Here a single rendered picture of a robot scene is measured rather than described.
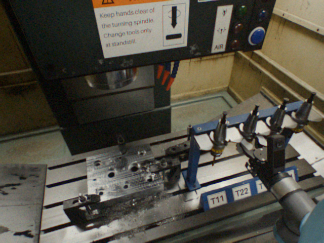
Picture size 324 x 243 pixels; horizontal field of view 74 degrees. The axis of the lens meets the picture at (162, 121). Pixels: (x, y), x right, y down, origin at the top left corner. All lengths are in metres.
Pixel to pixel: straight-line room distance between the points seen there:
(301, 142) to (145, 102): 0.92
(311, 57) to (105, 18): 1.16
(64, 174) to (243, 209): 0.80
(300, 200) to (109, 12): 0.63
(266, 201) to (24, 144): 1.59
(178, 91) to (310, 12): 1.00
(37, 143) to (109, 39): 1.50
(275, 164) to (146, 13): 0.55
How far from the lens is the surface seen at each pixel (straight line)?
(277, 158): 0.73
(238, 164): 1.11
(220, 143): 0.73
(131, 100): 1.27
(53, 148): 1.74
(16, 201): 1.45
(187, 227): 0.92
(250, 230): 1.14
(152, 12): 0.40
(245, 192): 1.00
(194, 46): 0.45
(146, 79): 1.21
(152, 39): 0.41
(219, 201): 0.95
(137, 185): 0.90
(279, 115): 0.83
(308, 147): 1.44
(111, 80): 0.58
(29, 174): 1.54
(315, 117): 0.98
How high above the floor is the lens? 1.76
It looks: 43 degrees down
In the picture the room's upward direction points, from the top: 1 degrees counter-clockwise
